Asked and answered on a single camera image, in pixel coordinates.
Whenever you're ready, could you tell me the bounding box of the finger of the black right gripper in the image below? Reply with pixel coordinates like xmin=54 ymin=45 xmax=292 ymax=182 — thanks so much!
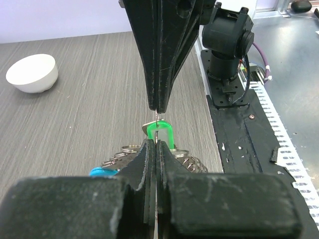
xmin=124 ymin=0 xmax=159 ymax=111
xmin=157 ymin=0 xmax=212 ymax=112

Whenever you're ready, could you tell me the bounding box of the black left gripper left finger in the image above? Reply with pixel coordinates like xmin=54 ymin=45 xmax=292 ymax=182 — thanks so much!
xmin=116 ymin=139 xmax=156 ymax=226

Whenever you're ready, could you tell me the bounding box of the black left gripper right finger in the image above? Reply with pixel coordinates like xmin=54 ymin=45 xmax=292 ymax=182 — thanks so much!
xmin=156 ymin=140 xmax=189 ymax=214

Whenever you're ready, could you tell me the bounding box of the steel key organizer blue handle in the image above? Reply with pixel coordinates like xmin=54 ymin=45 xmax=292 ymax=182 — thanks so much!
xmin=89 ymin=143 xmax=209 ymax=177

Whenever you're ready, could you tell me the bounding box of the green tag with key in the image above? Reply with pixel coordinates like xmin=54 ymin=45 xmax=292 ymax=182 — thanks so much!
xmin=142 ymin=112 xmax=175 ymax=149

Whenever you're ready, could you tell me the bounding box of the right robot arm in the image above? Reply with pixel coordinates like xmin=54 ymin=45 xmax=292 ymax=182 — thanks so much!
xmin=123 ymin=0 xmax=254 ymax=114

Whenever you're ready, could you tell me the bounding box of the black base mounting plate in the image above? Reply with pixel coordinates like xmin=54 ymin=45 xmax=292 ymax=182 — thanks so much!
xmin=200 ymin=50 xmax=318 ymax=227

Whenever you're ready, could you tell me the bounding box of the white bowl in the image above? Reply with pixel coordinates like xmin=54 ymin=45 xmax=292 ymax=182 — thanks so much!
xmin=5 ymin=54 xmax=58 ymax=94

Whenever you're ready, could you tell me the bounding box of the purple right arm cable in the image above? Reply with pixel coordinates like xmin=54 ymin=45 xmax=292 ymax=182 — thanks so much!
xmin=252 ymin=42 xmax=273 ymax=85

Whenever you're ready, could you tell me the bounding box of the white slotted cable duct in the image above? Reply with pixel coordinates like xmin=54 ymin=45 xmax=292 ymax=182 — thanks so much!
xmin=250 ymin=82 xmax=319 ymax=226

